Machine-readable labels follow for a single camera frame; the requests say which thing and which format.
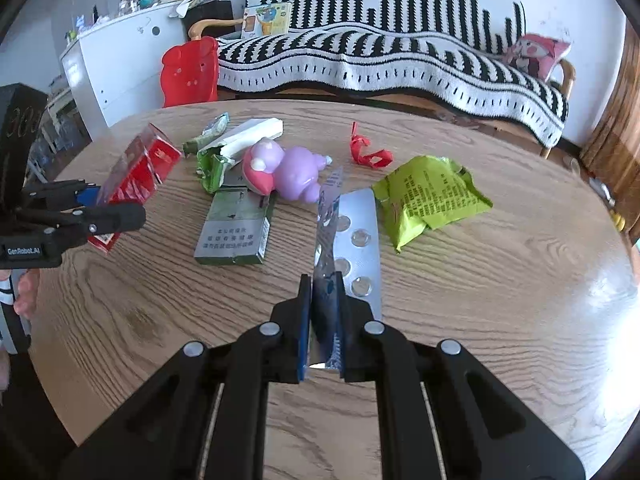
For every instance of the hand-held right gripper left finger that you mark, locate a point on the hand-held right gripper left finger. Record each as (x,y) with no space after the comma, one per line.
(303,330)

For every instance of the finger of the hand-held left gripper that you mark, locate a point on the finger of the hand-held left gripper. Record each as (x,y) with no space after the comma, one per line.
(115,217)
(87,196)

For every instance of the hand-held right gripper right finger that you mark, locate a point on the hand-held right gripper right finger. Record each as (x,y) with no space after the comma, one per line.
(357,350)

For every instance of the red cigarette box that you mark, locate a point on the red cigarette box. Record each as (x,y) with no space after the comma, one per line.
(145,170)

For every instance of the person's left hand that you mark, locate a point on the person's left hand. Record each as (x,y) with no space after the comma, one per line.
(26,292)

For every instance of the green cigarette box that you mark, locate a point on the green cigarette box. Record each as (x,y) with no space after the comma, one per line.
(232,230)

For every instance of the silver pill blister pack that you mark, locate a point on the silver pill blister pack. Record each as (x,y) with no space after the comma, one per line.
(357,220)

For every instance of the small silver green wrapper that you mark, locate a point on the small silver green wrapper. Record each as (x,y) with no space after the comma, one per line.
(210,130)

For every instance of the white cabinet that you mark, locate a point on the white cabinet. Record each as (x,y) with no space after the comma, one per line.
(125,60)

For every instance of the green white carton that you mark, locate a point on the green white carton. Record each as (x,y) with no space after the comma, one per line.
(240,137)

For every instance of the purple pink toy bear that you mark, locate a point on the purple pink toy bear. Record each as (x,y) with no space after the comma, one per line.
(295,172)

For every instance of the red plastic chair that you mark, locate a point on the red plastic chair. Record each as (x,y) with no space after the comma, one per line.
(190,72)

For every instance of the green snack bag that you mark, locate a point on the green snack bag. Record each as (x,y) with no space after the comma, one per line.
(430,200)

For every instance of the red ribbon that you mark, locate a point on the red ribbon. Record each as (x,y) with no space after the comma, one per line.
(357,152)

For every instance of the row of small toys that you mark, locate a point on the row of small toys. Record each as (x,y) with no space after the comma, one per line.
(145,0)

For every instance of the wooden sofa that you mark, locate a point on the wooden sofa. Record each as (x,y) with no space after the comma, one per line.
(215,23)

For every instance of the black side cabinet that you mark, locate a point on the black side cabinet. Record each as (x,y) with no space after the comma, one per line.
(210,10)

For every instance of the colourful children's book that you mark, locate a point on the colourful children's book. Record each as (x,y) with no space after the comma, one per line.
(265,20)

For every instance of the yellow toy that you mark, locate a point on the yellow toy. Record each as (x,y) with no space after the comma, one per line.
(618,221)

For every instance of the black white striped sofa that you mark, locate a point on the black white striped sofa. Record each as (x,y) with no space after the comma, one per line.
(400,55)

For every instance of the brown curtain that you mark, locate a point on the brown curtain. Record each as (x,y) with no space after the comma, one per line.
(615,135)

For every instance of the pink cartoon pillow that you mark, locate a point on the pink cartoon pillow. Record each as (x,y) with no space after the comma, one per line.
(532,55)

